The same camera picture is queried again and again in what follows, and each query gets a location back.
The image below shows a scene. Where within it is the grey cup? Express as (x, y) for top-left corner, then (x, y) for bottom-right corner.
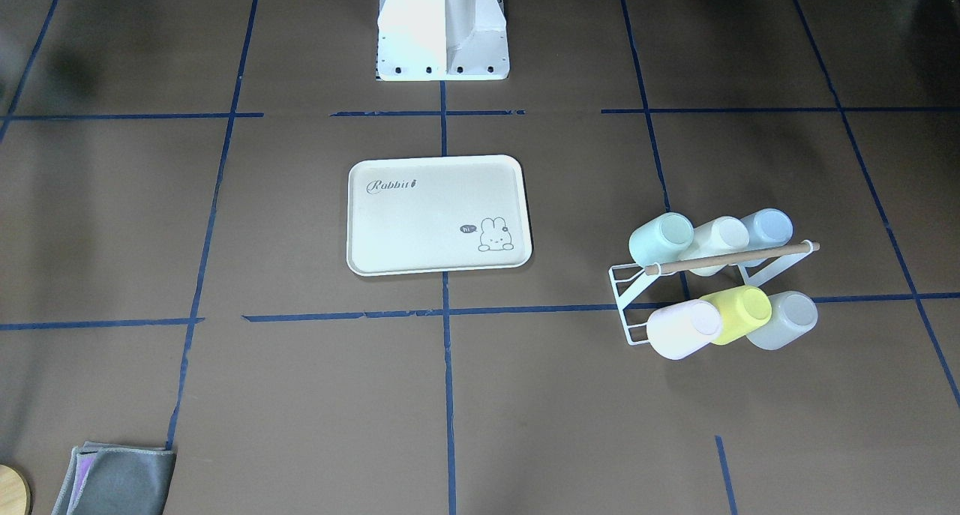
(746, 291), (819, 351)

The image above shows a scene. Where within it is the grey folded cloth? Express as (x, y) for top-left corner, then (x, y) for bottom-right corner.
(52, 441), (177, 514)

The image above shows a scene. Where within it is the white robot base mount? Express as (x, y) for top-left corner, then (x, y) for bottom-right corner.
(375, 0), (511, 82)

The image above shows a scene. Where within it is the wooden rack handle rod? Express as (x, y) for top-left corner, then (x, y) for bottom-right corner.
(643, 241), (821, 276)

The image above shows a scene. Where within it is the green cup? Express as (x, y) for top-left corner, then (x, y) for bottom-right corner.
(628, 212), (694, 266)

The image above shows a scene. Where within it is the blue cup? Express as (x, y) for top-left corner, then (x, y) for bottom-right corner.
(740, 208), (794, 251)

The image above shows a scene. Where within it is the wooden mug tree stand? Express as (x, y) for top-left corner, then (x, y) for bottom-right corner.
(1, 465), (33, 515)

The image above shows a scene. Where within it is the beige cup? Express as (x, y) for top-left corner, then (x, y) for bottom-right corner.
(678, 217), (750, 261)

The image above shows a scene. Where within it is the yellow cup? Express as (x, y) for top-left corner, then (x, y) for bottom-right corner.
(700, 285), (772, 346)

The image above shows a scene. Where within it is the beige rabbit tray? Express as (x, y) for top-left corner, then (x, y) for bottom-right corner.
(346, 155), (533, 277)

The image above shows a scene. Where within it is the white wire cup rack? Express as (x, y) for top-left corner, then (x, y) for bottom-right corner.
(607, 251), (817, 346)

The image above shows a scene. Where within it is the pink cup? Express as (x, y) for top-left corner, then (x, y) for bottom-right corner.
(646, 299), (723, 361)

